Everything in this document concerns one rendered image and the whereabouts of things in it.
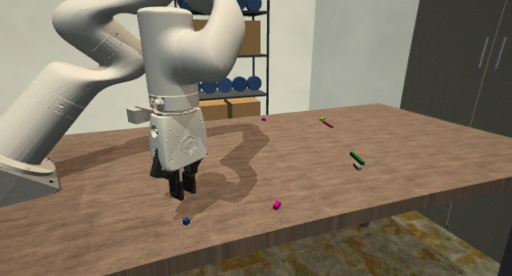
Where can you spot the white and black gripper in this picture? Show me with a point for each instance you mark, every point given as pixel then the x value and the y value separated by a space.
pixel 181 143

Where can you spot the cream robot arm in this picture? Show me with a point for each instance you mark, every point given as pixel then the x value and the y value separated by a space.
pixel 174 56

